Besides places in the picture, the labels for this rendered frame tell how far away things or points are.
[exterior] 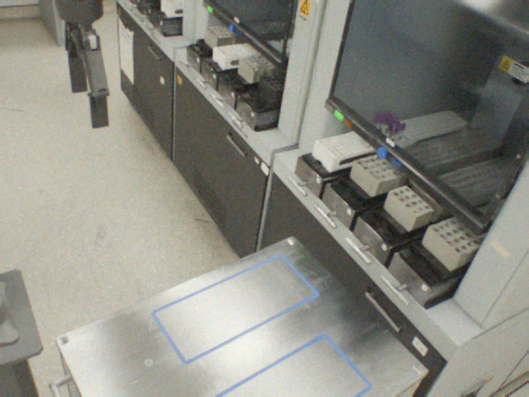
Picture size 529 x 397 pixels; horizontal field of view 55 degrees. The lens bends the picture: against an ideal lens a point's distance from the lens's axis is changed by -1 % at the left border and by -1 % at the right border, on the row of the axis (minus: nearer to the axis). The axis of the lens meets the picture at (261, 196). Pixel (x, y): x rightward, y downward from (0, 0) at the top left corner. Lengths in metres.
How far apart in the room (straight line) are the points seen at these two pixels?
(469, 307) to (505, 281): 0.15
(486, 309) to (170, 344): 0.74
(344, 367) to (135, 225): 1.61
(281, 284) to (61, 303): 1.23
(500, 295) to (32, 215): 2.04
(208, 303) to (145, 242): 1.32
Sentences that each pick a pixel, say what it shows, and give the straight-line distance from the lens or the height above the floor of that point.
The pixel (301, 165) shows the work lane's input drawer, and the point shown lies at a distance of 1.60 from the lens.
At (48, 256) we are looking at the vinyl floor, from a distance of 2.40.
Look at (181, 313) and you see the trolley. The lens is 1.10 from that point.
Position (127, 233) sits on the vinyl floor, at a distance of 2.45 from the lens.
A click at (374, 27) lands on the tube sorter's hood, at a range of 1.38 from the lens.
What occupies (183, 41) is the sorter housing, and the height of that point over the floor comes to 0.73.
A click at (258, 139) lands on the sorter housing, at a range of 1.80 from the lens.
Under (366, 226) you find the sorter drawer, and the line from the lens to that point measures 1.41.
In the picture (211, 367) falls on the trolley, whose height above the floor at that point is 0.82.
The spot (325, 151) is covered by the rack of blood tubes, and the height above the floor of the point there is 0.86.
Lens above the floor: 1.70
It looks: 39 degrees down
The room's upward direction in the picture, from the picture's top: 9 degrees clockwise
